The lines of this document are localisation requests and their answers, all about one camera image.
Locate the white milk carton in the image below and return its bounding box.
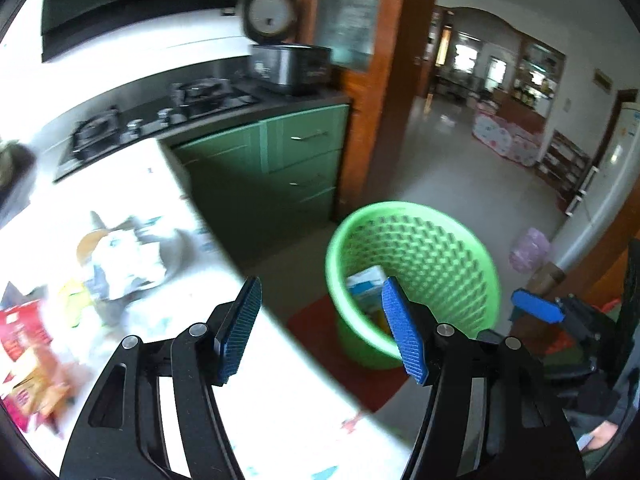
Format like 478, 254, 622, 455
346, 266, 390, 335

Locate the white paper cup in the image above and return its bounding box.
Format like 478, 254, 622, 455
76, 229, 111, 266

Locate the green kitchen cabinet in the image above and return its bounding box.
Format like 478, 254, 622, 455
174, 104, 348, 263

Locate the person's right hand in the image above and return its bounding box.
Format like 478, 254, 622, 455
577, 420, 620, 453

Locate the red plastic bag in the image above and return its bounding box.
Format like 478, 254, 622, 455
544, 296, 624, 356

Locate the red plastic stool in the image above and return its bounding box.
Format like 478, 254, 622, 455
286, 295, 408, 412

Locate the green perforated waste basket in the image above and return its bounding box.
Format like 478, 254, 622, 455
326, 202, 501, 370

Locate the crumpled white wrapper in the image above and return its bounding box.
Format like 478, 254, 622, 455
85, 217, 189, 302

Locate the pink plastic bag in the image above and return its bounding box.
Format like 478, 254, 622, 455
509, 228, 550, 273

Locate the orange red snack box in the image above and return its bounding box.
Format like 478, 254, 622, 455
1, 344, 75, 432

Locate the white refrigerator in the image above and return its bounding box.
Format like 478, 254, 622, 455
548, 103, 640, 274

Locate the red instant noodle cup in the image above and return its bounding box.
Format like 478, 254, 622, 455
0, 300, 52, 362

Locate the polka dot play tent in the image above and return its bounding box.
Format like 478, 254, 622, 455
472, 102, 541, 168

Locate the black gas stove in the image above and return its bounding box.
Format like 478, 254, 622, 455
54, 77, 260, 182

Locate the black rice cooker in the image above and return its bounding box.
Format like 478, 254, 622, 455
242, 0, 331, 96

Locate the wooden glass door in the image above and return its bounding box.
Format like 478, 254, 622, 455
296, 0, 435, 218

